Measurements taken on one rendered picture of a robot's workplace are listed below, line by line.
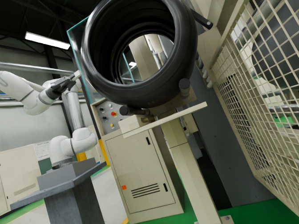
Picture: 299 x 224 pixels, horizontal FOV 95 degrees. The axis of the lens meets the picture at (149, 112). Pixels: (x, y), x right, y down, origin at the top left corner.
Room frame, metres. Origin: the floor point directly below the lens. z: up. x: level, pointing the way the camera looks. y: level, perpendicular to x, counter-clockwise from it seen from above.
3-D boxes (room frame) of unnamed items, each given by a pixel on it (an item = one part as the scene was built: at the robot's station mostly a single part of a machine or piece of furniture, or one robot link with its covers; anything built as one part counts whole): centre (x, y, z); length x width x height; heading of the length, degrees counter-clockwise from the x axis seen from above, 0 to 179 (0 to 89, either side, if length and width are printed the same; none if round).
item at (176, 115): (0.73, -0.07, 0.80); 0.37 x 0.36 x 0.02; 77
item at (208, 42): (0.86, -0.49, 1.05); 0.20 x 0.15 x 0.30; 167
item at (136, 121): (0.77, 0.06, 0.83); 0.36 x 0.09 x 0.06; 167
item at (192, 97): (0.91, -0.11, 0.90); 0.40 x 0.03 x 0.10; 77
